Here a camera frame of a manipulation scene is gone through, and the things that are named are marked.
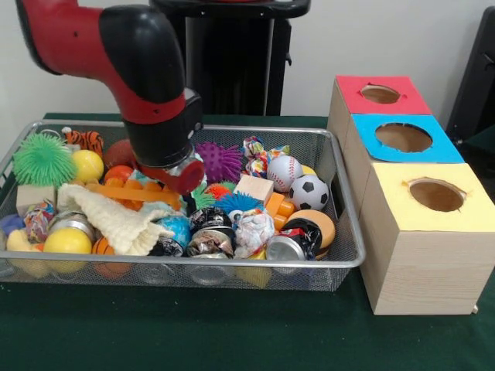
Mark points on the yellow smiley ball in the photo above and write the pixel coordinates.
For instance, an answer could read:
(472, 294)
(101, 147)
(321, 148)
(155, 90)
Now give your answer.
(67, 241)

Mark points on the blue spiky ball with eyes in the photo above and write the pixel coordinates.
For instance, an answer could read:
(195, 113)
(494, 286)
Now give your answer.
(238, 202)

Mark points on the dark green table cloth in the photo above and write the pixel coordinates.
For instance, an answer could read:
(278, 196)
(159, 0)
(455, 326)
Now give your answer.
(232, 332)

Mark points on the purple spiky toy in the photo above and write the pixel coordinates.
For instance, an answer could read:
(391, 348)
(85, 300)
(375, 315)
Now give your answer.
(220, 161)

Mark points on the crushed shiny silver can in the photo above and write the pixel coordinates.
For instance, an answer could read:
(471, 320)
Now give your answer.
(71, 224)

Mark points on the small soccer ball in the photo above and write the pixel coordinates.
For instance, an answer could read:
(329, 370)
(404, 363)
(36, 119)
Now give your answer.
(308, 192)

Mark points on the black drink can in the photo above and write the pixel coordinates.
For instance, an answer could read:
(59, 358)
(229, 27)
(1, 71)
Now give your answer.
(294, 239)

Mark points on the orange toy brick with studs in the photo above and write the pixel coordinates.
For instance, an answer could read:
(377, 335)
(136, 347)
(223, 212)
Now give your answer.
(128, 193)

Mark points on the wooden box with three holes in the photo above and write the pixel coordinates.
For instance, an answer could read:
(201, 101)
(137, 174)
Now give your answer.
(418, 270)

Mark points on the cream yellow knitted cloth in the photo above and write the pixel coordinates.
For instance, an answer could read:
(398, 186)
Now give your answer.
(116, 220)

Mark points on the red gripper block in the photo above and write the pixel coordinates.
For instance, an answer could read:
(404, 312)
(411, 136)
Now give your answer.
(182, 178)

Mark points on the large green spiky ball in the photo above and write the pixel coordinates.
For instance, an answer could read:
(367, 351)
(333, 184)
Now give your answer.
(44, 159)

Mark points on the black upright panel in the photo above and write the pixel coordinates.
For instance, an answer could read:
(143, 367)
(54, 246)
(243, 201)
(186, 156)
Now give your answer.
(479, 77)

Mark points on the shallow clear mesh bin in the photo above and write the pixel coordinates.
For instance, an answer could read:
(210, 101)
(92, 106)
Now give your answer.
(332, 232)

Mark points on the striped orange tiger toy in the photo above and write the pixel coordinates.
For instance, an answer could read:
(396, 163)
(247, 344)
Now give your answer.
(83, 140)

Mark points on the white baseball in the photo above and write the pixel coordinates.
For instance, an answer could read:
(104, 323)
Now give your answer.
(285, 173)

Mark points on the small brown football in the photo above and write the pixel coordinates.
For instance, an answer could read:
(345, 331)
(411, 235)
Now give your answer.
(117, 153)

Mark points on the plain wooden cube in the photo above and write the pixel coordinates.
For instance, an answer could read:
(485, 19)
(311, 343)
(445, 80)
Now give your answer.
(35, 197)
(254, 188)

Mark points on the small orange basketball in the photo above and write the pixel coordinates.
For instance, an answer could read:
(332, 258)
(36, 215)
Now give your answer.
(108, 249)

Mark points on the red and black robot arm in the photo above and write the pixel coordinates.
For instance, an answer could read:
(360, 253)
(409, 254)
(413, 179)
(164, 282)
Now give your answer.
(116, 54)

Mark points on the small blue globe ball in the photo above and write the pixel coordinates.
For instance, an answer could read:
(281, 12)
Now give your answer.
(176, 230)

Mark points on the pale blue waffle cloth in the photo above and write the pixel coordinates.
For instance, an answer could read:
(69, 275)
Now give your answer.
(160, 209)

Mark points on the plain red ball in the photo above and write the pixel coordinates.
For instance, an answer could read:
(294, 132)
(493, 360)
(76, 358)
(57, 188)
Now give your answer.
(117, 172)

